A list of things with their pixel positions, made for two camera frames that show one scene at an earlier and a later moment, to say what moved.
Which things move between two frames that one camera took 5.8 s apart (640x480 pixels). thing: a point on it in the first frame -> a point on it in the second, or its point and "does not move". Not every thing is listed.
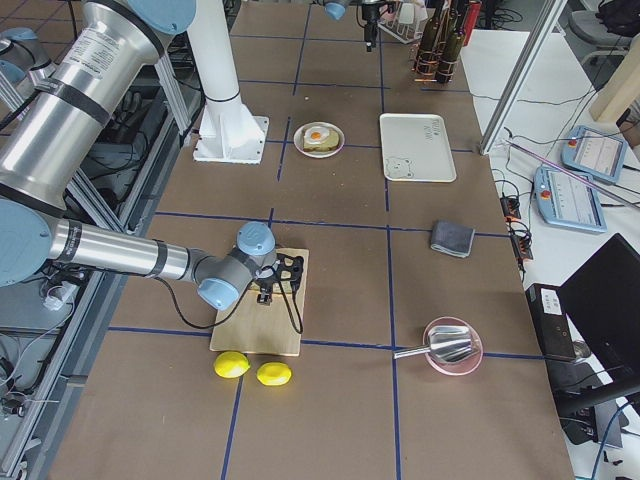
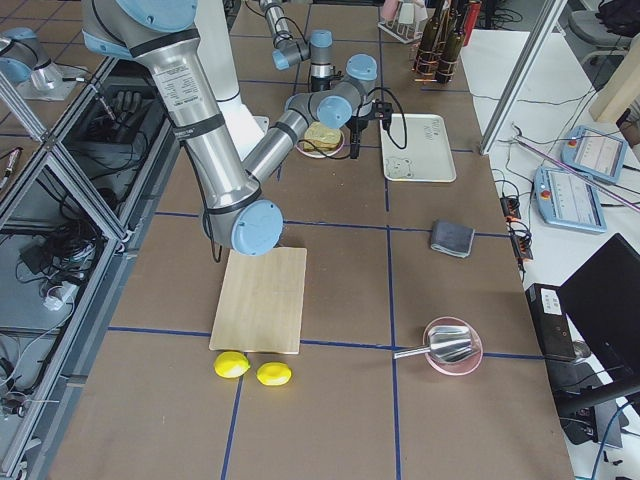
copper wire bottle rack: x=435 y=65 does not move
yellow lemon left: x=231 y=364 does not move
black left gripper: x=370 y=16 -> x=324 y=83
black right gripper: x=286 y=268 -> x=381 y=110
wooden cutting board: x=249 y=327 does not move
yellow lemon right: x=273 y=373 does not move
